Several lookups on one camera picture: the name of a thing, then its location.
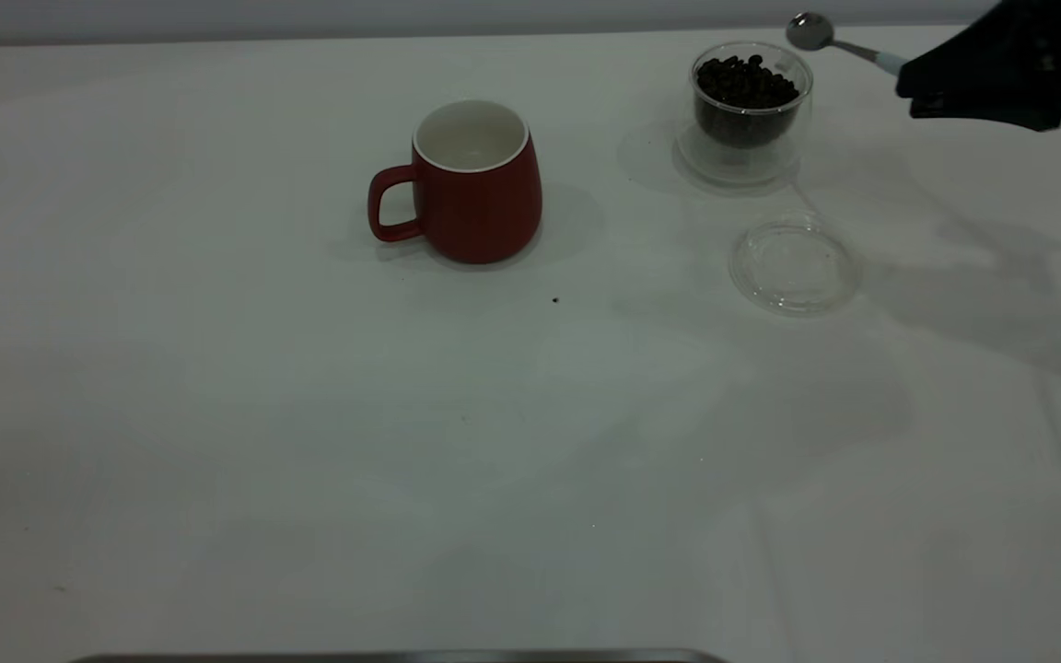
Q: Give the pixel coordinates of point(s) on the red ceramic mug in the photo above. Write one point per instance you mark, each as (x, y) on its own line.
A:
(480, 207)

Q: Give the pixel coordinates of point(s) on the dark coffee beans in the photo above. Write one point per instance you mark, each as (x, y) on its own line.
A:
(744, 87)

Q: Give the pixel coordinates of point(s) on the clear glass saucer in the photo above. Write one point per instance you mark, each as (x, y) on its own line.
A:
(793, 267)

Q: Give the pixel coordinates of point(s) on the clear double-wall glass cup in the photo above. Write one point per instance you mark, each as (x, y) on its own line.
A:
(744, 161)

